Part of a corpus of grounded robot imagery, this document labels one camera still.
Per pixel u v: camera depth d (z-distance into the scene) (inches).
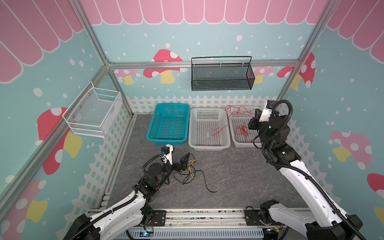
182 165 27.1
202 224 29.1
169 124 44.3
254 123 23.9
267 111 22.2
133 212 24.0
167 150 25.6
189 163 35.2
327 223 14.9
